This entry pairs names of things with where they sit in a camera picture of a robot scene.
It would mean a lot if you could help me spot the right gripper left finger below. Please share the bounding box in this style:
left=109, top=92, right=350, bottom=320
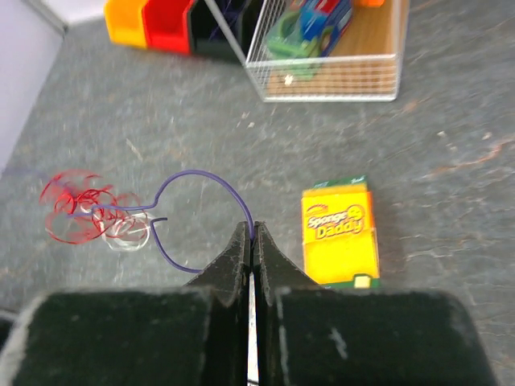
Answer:
left=1, top=223, right=250, bottom=385

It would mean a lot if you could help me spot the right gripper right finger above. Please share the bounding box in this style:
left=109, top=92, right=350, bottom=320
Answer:
left=253, top=223, right=496, bottom=385

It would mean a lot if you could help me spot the orange green sponge pack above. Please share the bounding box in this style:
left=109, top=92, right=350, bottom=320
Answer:
left=301, top=175, right=381, bottom=289

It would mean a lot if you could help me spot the black storage bin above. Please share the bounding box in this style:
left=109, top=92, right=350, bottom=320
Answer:
left=187, top=0, right=263, bottom=63

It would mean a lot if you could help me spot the blue red packet on shelf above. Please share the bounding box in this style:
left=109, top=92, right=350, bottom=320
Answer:
left=299, top=0, right=353, bottom=57

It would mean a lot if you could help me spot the red storage bin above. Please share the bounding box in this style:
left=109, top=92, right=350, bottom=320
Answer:
left=142, top=0, right=192, bottom=55

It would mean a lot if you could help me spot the yellow storage bin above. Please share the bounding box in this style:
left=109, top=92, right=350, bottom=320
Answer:
left=104, top=0, right=147, bottom=49

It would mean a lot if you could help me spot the white wire shelf rack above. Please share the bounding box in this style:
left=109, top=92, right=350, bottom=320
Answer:
left=205, top=1, right=410, bottom=101

